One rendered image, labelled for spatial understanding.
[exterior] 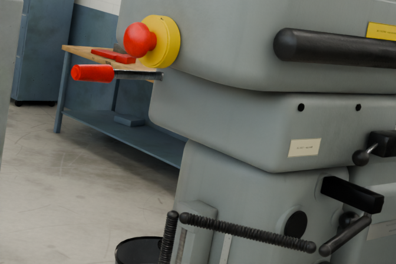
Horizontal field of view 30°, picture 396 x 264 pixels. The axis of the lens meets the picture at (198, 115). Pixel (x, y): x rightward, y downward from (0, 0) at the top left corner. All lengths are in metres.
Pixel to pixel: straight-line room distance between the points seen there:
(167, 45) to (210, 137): 0.16
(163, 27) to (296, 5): 0.15
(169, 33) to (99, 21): 7.45
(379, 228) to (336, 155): 0.19
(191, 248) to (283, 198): 0.14
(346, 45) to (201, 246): 0.33
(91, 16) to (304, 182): 7.50
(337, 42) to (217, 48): 0.13
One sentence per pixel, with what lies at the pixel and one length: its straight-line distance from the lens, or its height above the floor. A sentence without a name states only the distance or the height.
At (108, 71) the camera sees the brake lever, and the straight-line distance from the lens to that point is 0.93.
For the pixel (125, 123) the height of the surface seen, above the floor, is 0.25.
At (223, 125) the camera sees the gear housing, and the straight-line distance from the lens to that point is 0.92.
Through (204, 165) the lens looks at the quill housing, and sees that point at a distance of 0.99.
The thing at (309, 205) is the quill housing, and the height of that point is 1.58.
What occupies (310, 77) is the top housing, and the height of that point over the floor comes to 1.75.
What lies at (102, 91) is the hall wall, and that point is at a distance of 8.18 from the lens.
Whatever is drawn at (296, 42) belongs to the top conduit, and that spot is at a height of 1.79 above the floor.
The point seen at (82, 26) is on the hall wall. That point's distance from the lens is 8.53.
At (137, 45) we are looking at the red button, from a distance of 0.81.
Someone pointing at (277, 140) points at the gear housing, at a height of 1.67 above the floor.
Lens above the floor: 1.85
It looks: 11 degrees down
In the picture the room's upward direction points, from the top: 11 degrees clockwise
